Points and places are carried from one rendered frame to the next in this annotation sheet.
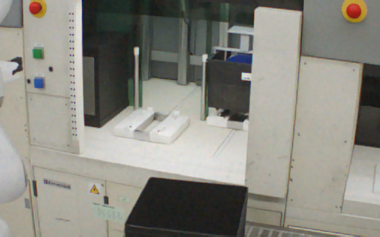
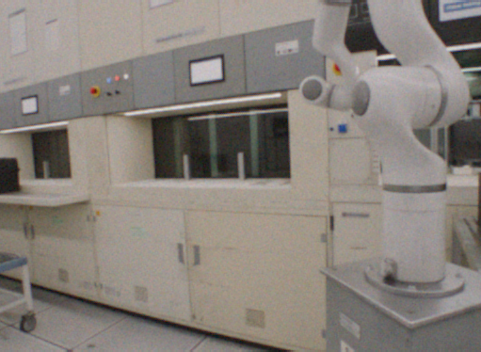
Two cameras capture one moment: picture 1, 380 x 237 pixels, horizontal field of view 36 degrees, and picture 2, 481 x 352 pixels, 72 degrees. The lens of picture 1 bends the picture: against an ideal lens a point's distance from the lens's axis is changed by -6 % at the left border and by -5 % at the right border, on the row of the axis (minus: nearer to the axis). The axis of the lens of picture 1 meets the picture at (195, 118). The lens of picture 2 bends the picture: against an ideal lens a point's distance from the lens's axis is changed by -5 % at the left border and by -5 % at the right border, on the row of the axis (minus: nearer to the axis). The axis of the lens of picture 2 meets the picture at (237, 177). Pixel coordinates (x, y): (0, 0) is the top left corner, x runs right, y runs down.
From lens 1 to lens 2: 1.00 m
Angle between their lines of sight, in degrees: 19
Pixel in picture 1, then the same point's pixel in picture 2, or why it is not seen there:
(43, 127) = (344, 166)
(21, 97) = (324, 143)
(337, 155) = not seen: outside the picture
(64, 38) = not seen: hidden behind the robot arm
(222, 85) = (466, 140)
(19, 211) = (314, 247)
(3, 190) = (457, 97)
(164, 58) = not seen: hidden behind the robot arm
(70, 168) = (370, 198)
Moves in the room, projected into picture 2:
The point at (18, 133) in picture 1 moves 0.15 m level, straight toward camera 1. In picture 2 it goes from (319, 175) to (333, 178)
